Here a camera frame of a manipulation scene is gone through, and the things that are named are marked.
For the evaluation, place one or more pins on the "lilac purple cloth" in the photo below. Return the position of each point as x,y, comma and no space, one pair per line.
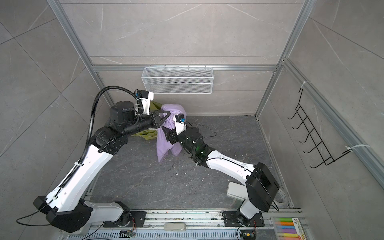
164,144

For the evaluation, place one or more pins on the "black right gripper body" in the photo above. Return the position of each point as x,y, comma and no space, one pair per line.
173,135

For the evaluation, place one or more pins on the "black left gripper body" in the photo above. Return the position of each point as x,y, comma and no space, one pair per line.
154,123

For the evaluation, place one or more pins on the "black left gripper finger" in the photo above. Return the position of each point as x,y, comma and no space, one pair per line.
165,113
166,123

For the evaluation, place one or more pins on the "white wire mesh basket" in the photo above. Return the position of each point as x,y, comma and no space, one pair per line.
178,80

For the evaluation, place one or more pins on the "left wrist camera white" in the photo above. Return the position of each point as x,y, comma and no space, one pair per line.
144,99

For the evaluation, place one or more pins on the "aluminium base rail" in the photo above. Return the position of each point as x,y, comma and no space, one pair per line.
207,224

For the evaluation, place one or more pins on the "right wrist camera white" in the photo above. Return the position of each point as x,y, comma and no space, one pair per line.
180,124

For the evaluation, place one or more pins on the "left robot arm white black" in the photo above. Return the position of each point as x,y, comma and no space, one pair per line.
65,207

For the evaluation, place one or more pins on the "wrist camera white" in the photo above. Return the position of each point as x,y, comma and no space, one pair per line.
180,124
144,99

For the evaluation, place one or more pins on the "olive green cloth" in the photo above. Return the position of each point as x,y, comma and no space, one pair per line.
150,134

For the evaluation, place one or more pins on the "black wire hook rack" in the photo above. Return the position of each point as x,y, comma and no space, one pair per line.
313,136

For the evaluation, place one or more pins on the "pack of coloured markers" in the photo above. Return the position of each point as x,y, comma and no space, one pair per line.
289,229

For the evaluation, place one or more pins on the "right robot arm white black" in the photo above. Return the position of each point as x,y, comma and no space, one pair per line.
257,186

